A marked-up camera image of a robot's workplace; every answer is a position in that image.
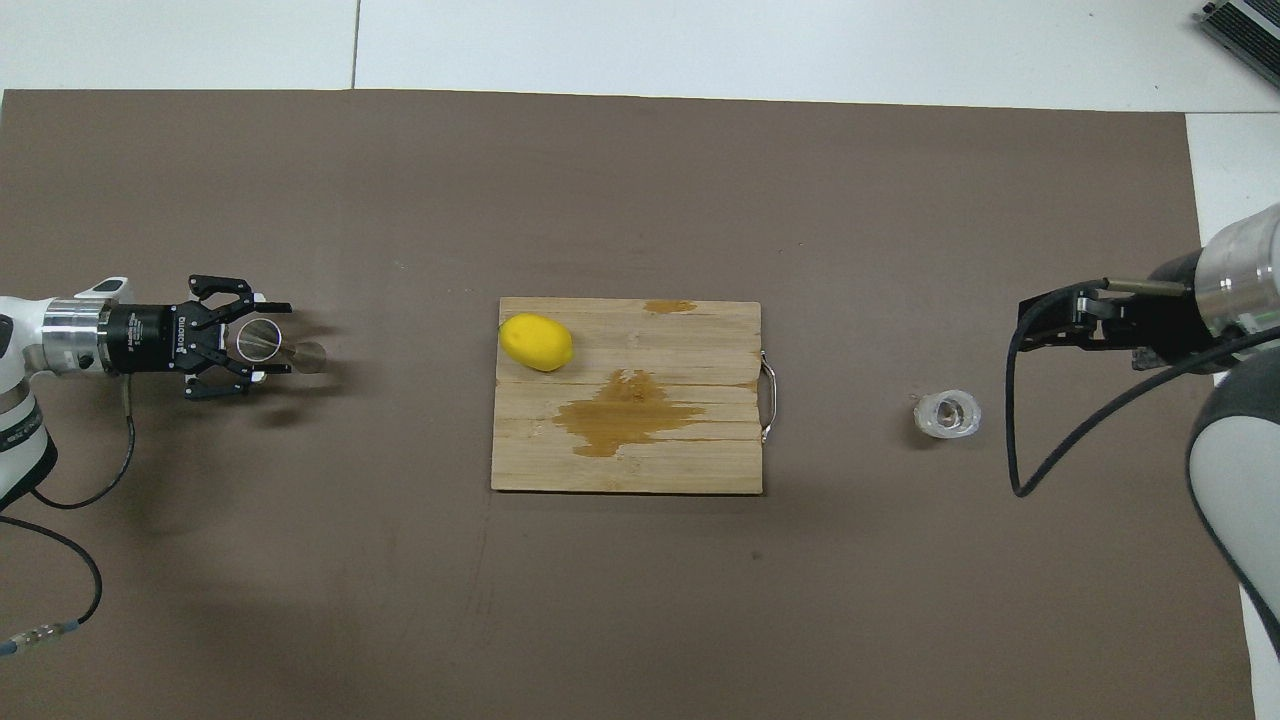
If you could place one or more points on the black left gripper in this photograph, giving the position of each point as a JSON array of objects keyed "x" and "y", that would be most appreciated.
[{"x": 150, "y": 338}]

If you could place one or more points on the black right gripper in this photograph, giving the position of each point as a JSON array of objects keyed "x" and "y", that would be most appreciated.
[{"x": 1170, "y": 320}]

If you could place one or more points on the steel double jigger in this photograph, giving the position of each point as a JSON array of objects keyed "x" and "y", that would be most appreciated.
[{"x": 310, "y": 357}]

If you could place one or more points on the clear glass cup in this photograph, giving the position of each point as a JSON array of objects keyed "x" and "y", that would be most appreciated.
[{"x": 947, "y": 415}]

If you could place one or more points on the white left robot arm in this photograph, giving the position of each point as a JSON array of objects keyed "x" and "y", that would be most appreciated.
[{"x": 70, "y": 335}]

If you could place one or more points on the yellow lemon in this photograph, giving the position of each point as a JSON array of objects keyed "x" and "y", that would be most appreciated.
[{"x": 536, "y": 342}]

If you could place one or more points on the brown table mat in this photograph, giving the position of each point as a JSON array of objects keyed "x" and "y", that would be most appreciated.
[{"x": 400, "y": 600}]

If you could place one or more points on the black ribbed device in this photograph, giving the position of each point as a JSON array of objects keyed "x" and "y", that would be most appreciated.
[{"x": 1250, "y": 25}]

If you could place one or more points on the wooden cutting board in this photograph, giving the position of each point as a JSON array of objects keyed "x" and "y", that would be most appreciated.
[{"x": 700, "y": 460}]

